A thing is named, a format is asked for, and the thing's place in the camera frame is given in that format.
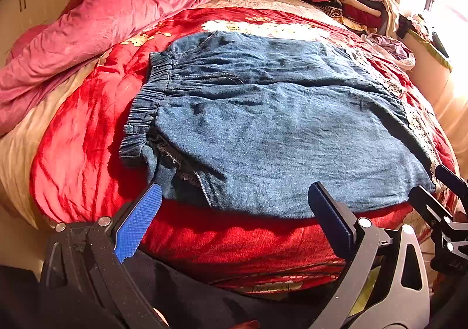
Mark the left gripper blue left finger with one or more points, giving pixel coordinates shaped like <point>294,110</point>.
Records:
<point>135,222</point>

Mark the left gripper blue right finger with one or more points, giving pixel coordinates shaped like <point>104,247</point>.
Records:
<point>336,221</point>

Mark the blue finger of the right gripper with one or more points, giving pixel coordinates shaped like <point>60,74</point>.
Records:
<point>454,183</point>
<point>427,206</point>

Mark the blue denim pants lace trim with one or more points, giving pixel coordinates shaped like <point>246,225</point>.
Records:
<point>244,123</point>

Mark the red floral bed blanket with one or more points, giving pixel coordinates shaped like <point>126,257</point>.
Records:
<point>77,174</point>

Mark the bag of purple clothes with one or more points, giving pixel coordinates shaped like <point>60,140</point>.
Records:
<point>393,50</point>

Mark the cluttered window sill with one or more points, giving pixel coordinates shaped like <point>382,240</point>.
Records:
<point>416,27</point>

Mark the pink duvet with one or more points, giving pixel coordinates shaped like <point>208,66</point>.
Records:
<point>41,57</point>

